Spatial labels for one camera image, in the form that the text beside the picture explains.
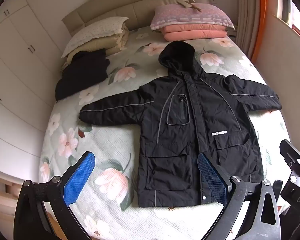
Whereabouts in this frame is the beige folded quilt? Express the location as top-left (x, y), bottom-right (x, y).
top-left (65, 24), bottom-right (129, 64)

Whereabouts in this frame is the pink folded blanket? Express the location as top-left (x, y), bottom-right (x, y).
top-left (160, 26), bottom-right (228, 42)

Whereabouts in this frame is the orange window frame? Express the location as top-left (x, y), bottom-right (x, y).
top-left (250, 0), bottom-right (273, 63)

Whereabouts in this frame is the purple patterned pillow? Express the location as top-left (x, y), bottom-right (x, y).
top-left (150, 3), bottom-right (235, 30)

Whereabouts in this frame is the window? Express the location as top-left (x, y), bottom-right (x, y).
top-left (275, 0), bottom-right (300, 39)

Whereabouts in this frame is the black folded garment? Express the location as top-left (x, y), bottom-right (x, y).
top-left (55, 49), bottom-right (110, 101)

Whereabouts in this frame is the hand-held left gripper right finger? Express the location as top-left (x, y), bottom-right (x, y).
top-left (197, 152), bottom-right (282, 240)

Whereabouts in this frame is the white dotted pillow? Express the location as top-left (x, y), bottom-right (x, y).
top-left (61, 16), bottom-right (129, 58)

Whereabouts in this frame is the beige padded headboard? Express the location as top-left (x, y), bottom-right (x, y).
top-left (62, 0), bottom-right (211, 38)

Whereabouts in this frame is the black hooded jacket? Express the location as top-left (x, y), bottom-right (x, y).
top-left (79, 41), bottom-right (283, 208)

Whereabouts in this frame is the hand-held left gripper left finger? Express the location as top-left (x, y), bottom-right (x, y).
top-left (13, 151), bottom-right (96, 240)

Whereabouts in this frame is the beige curtain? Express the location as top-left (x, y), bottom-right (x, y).
top-left (234, 0), bottom-right (260, 58)

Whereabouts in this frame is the white wardrobe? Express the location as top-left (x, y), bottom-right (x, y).
top-left (0, 0), bottom-right (74, 162)

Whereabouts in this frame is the wooden stick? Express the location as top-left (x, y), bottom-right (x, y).
top-left (176, 0), bottom-right (203, 12)

